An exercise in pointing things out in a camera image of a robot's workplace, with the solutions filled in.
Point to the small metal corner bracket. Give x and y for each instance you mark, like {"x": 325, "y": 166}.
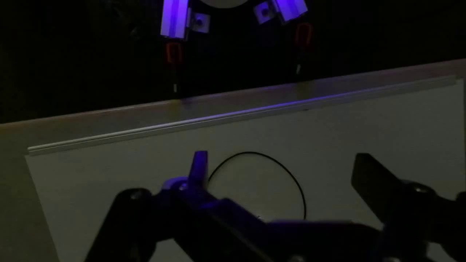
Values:
{"x": 264, "y": 13}
{"x": 200, "y": 21}

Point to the aluminium frame extrusion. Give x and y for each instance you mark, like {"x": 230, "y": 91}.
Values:
{"x": 175, "y": 16}
{"x": 290, "y": 8}

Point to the white board mat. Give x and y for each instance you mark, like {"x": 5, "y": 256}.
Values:
{"x": 121, "y": 183}

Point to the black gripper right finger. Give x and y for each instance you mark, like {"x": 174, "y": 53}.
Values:
{"x": 417, "y": 218}

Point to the red clamp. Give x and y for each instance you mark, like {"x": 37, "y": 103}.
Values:
{"x": 174, "y": 52}
{"x": 303, "y": 37}

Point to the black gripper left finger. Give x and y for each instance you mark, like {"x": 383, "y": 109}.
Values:
{"x": 146, "y": 227}

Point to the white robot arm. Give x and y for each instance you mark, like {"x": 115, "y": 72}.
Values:
{"x": 226, "y": 3}

